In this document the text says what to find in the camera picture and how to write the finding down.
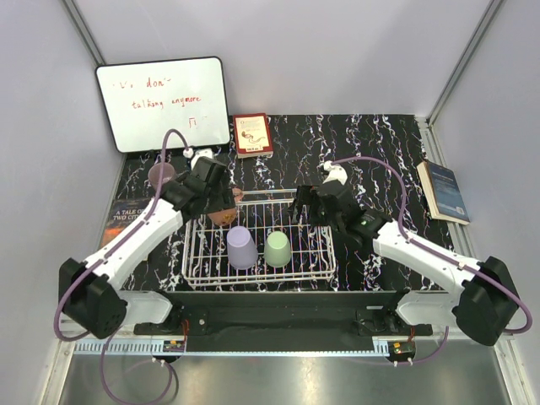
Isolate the orange pink mug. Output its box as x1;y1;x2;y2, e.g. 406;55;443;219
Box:
208;187;244;227

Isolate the mauve ceramic mug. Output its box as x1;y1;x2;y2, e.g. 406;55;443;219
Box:
148;162;176;190

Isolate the lavender plastic cup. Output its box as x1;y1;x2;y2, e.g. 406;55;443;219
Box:
227;226;258;270

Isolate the white wire dish rack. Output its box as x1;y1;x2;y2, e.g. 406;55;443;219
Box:
181;189;338;291

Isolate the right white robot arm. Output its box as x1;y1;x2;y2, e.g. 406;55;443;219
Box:
289;180;519;346

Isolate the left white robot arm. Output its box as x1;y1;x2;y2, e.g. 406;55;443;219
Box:
57;156;235;339

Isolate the black marbled table mat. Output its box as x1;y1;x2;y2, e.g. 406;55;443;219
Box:
123;115;453;292

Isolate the red and cream book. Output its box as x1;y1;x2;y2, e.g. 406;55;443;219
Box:
233;113;273;159

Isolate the light green plastic cup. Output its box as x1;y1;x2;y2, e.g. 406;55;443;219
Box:
264;231;292;267

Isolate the Tale of Two Cities book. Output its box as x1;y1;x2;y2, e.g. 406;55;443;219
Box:
100;198;150;248

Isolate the white dry-erase board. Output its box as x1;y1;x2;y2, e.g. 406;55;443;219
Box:
95;57;230;154

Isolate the blue paperback book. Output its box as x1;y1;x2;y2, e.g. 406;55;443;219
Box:
417;160;470;225

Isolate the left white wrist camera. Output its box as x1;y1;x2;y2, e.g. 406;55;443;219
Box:
183;148;214;170

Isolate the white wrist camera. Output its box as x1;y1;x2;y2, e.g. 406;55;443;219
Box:
183;148;214;170
322;160;348;186

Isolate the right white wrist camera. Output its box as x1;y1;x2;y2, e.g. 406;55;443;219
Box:
322;160;348;186

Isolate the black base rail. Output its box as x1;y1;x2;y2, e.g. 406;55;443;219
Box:
134;291;433;355

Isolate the white slotted cable duct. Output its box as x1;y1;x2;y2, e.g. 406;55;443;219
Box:
74;339;186;356

